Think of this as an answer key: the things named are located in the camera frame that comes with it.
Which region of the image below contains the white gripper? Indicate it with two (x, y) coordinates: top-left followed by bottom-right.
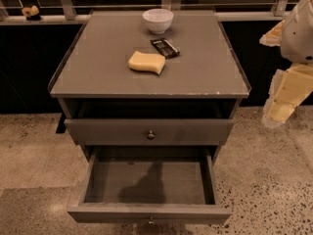
(259, 0), (313, 128)

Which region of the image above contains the yellow sponge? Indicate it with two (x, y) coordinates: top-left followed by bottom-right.
(128, 51), (165, 74)

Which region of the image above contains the upper drawer round knob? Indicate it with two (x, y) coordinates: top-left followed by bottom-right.
(147, 130), (156, 140)

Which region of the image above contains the grey wooden drawer cabinet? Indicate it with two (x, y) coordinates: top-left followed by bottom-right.
(47, 9), (252, 168)

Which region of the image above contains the open lower grey drawer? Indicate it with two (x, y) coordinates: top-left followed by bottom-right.
(67, 147), (231, 224)

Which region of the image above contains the upper grey drawer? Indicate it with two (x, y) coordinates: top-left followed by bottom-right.
(65, 118), (234, 146)

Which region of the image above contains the black snack bar wrapper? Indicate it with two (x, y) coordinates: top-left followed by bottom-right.
(151, 38), (180, 59)

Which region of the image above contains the white ceramic bowl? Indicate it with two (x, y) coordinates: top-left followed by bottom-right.
(143, 9), (174, 34)

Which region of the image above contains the small yellow black object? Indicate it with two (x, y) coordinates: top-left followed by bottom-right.
(22, 5), (41, 21)

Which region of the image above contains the metal railing frame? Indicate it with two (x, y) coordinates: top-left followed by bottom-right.
(0, 0), (313, 26)

